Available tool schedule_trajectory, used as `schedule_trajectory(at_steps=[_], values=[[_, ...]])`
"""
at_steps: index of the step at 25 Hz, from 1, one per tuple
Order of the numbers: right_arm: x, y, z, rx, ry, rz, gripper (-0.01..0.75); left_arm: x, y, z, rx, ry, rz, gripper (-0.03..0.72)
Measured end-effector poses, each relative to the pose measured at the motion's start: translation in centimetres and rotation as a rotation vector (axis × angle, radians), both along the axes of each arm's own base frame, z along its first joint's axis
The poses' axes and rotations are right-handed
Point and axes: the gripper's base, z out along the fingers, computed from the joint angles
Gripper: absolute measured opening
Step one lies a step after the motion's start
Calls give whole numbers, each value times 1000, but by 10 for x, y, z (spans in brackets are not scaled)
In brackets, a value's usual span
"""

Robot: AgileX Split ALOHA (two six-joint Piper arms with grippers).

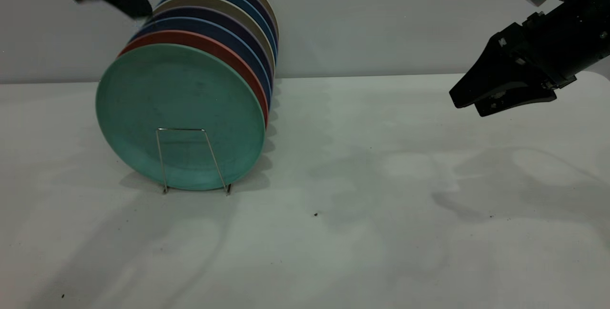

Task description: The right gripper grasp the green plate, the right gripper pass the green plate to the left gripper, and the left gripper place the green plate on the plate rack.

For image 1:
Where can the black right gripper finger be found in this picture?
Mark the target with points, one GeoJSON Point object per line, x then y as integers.
{"type": "Point", "coordinates": [495, 73]}
{"type": "Point", "coordinates": [519, 99]}

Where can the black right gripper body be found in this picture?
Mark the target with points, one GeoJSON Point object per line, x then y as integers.
{"type": "Point", "coordinates": [538, 46]}

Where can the green round plate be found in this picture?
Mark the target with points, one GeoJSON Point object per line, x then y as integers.
{"type": "Point", "coordinates": [181, 108]}

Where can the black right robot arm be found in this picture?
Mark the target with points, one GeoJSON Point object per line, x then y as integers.
{"type": "Point", "coordinates": [586, 27]}

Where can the red round plate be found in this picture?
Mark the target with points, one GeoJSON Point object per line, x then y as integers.
{"type": "Point", "coordinates": [190, 37]}

